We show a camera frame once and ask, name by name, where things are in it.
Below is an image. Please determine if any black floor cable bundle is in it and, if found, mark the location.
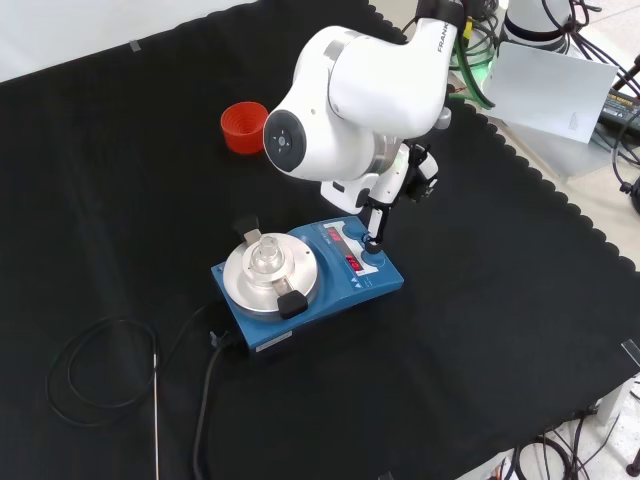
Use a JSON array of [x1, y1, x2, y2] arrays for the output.
[[509, 412, 640, 480]]

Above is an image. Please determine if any clear round-bottom glass flask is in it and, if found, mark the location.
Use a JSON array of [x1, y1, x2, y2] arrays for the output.
[[248, 235, 287, 287]]

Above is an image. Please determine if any heater with blue base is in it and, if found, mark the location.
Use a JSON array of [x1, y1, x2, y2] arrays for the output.
[[210, 214, 405, 359]]

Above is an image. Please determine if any white bench corner bracket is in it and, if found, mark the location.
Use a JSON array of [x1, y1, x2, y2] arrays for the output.
[[594, 372, 640, 427]]

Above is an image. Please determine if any black power adapter yellow label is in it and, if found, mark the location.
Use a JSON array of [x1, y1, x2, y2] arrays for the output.
[[596, 87, 640, 134]]

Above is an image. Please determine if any clear tape strip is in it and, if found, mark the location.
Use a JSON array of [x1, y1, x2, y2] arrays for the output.
[[619, 338, 640, 370]]

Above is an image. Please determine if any black cable coil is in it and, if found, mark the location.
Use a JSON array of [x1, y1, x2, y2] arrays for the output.
[[449, 0, 503, 72]]

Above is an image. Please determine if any steel temperature probe with cable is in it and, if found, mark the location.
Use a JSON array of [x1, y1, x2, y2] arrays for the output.
[[45, 302, 221, 480]]

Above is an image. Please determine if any black heater power cable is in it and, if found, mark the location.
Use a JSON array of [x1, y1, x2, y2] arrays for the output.
[[192, 328, 237, 480]]

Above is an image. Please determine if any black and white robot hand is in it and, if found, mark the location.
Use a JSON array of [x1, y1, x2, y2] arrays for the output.
[[319, 143, 442, 251]]

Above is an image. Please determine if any black bench cloth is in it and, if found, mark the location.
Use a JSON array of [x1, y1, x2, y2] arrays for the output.
[[0, 0, 640, 480]]

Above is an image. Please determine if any red ribbed cup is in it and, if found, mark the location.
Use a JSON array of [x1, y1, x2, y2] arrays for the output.
[[221, 101, 270, 155]]

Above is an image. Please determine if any green cable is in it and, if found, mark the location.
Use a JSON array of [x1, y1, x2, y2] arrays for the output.
[[448, 19, 497, 109]]

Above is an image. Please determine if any black hanging cable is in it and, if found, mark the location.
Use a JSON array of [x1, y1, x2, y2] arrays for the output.
[[611, 119, 640, 197]]

